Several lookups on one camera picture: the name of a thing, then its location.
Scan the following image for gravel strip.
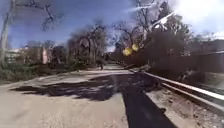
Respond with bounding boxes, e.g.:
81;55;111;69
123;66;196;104
146;87;224;128

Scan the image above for person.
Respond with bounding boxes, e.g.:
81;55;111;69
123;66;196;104
99;59;105;71

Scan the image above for grass strip with low plants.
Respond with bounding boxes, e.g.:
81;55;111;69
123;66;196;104
0;62;88;84

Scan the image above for group of bare trees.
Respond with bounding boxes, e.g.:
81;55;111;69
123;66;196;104
66;20;111;67

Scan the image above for dark leafy trees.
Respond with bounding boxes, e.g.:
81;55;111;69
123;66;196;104
111;0;201;79

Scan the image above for building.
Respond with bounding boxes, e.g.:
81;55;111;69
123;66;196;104
4;44;54;65

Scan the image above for pale grey paved path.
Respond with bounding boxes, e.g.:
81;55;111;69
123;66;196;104
0;63;178;128

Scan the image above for metal guardrail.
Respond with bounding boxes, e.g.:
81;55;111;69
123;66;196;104
128;68;224;109

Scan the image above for dark fence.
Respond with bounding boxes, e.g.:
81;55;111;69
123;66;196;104
186;39;224;75

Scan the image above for pale bare tree trunk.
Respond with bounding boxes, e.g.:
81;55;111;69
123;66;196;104
0;0;17;66

